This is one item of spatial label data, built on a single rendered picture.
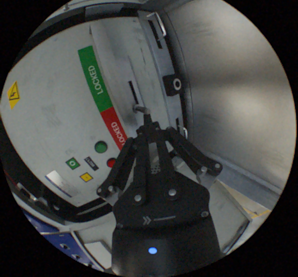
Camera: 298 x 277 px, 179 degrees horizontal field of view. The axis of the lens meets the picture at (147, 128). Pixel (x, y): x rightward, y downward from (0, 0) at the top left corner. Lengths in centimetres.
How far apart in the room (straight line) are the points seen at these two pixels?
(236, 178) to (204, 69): 35
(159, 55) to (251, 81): 24
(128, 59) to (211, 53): 20
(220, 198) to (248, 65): 52
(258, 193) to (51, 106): 61
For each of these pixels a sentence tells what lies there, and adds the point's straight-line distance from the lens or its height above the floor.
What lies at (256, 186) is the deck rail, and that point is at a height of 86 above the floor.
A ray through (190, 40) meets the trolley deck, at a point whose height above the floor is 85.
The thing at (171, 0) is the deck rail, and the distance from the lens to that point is 37.
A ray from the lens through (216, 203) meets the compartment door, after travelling 54.
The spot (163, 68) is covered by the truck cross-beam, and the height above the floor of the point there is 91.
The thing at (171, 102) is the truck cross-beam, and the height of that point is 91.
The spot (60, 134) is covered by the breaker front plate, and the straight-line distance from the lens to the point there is 25.
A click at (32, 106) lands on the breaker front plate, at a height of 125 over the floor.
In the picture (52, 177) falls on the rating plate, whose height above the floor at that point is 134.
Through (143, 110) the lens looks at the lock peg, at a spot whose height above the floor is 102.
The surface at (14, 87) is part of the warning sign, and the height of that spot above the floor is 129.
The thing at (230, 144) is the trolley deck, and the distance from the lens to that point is 33.
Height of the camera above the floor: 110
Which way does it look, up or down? 20 degrees down
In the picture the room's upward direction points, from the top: 120 degrees counter-clockwise
